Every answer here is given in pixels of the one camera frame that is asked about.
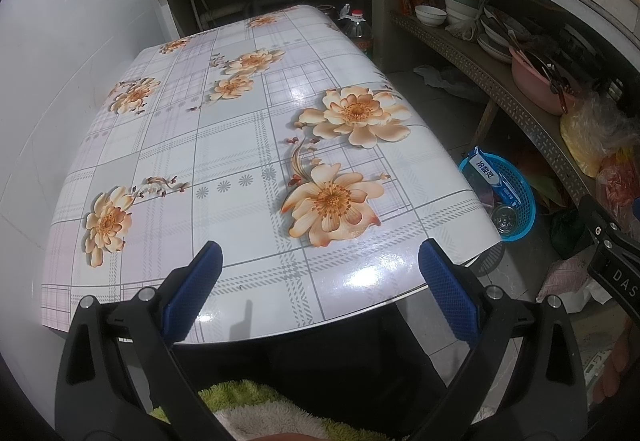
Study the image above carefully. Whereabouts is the stack of plates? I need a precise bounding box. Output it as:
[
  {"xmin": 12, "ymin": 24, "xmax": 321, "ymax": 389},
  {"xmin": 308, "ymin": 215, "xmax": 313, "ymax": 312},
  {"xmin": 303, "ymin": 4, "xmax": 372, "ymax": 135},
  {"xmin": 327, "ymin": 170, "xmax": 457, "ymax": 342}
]
[{"xmin": 475, "ymin": 6, "xmax": 531, "ymax": 64}]

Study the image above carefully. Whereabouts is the red plastic bag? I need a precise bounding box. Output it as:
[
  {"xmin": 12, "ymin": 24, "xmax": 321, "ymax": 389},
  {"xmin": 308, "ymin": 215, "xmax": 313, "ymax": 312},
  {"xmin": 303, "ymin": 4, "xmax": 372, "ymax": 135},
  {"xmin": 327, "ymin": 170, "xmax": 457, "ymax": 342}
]
[{"xmin": 597, "ymin": 148, "xmax": 640, "ymax": 232}]

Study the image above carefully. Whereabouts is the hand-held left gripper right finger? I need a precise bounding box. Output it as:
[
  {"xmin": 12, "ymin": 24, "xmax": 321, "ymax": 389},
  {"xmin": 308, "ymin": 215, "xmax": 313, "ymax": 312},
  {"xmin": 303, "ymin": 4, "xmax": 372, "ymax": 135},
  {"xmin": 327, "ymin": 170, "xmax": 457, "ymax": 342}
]
[{"xmin": 415, "ymin": 238, "xmax": 588, "ymax": 441}]

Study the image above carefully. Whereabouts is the person's right hand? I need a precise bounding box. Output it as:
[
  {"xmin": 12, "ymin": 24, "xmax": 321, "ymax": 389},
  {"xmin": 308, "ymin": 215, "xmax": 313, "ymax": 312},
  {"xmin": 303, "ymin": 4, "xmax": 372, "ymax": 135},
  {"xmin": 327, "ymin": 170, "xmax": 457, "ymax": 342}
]
[{"xmin": 592, "ymin": 316, "xmax": 640, "ymax": 404}]

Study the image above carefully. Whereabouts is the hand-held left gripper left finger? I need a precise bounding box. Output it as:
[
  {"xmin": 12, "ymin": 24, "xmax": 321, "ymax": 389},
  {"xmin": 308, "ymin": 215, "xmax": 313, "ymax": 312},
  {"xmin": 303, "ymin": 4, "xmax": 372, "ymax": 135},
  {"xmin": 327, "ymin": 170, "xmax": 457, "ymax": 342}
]
[{"xmin": 56, "ymin": 241, "xmax": 236, "ymax": 441}]

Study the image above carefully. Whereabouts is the blue white toothpaste box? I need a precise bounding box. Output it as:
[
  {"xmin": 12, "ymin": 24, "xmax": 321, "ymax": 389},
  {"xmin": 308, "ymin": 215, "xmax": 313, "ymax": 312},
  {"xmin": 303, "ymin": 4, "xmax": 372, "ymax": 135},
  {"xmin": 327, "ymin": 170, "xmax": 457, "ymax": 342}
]
[{"xmin": 462, "ymin": 146, "xmax": 523, "ymax": 209}]

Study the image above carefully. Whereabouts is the oil bottle red cap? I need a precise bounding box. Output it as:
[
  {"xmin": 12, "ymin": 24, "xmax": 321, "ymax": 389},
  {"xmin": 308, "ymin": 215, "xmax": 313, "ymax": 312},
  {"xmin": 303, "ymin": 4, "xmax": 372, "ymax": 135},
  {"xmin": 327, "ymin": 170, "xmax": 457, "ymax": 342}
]
[{"xmin": 337, "ymin": 3, "xmax": 375, "ymax": 62}]

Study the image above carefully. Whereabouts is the fluffy green white cloth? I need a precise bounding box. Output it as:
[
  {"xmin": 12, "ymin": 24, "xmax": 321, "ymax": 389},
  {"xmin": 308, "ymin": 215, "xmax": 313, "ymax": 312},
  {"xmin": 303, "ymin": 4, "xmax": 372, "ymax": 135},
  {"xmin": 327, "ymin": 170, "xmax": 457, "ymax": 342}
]
[{"xmin": 150, "ymin": 378, "xmax": 396, "ymax": 441}]

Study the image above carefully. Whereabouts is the white bowl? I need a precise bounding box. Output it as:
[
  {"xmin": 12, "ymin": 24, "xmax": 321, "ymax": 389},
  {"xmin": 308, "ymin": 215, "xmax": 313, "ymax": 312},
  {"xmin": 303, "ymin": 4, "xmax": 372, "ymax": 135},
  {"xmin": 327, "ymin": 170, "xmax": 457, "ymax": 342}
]
[{"xmin": 414, "ymin": 5, "xmax": 447, "ymax": 28}]

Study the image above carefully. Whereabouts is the blue plastic basket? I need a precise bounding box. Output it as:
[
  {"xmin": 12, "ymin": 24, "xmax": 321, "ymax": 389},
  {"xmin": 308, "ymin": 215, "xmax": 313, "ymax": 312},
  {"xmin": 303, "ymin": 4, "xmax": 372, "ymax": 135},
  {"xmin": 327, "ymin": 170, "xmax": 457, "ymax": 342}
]
[{"xmin": 457, "ymin": 152, "xmax": 537, "ymax": 242}]

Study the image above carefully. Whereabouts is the floral tablecloth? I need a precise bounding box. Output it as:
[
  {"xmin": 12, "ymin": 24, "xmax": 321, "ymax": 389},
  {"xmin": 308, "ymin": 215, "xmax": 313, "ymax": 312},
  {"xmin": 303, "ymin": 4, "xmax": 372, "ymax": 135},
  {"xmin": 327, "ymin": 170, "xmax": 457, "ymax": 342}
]
[{"xmin": 40, "ymin": 5, "xmax": 503, "ymax": 347}]

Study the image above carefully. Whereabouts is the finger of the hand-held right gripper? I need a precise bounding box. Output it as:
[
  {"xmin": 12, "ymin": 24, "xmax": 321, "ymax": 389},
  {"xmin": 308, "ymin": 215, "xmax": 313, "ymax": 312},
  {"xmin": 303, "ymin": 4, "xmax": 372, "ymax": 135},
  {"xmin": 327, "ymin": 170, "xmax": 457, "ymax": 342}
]
[{"xmin": 577, "ymin": 193, "xmax": 640, "ymax": 253}]

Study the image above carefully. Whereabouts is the white rag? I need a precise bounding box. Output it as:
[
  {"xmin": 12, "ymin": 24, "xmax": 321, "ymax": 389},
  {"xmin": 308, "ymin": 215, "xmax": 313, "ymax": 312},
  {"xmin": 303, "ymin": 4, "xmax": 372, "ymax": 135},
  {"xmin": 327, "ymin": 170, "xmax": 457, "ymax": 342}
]
[{"xmin": 412, "ymin": 65, "xmax": 483, "ymax": 102}]

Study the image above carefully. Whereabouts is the wooden support post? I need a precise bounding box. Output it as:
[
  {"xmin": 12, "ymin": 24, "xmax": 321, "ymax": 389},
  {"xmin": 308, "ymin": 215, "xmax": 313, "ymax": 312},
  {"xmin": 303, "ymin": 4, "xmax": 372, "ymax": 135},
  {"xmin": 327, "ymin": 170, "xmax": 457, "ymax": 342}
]
[{"xmin": 470, "ymin": 100, "xmax": 502, "ymax": 152}]

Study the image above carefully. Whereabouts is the yellow plastic bag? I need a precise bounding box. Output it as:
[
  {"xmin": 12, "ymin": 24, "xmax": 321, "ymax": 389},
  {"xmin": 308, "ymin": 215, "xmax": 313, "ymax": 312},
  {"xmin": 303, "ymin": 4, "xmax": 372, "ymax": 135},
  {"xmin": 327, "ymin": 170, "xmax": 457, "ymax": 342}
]
[{"xmin": 559, "ymin": 93, "xmax": 631, "ymax": 179}]

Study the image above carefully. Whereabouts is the stack of bowls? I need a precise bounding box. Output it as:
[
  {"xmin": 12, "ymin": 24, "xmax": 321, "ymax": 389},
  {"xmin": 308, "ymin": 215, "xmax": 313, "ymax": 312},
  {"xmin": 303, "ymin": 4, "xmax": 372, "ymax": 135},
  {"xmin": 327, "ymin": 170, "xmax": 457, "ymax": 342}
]
[{"xmin": 444, "ymin": 0, "xmax": 491, "ymax": 26}]

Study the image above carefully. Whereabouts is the pink plastic basin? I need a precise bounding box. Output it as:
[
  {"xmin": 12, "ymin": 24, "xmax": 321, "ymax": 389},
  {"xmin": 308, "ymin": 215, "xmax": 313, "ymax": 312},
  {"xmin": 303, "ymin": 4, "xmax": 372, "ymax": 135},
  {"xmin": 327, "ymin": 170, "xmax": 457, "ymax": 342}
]
[{"xmin": 509, "ymin": 46, "xmax": 583, "ymax": 116}]

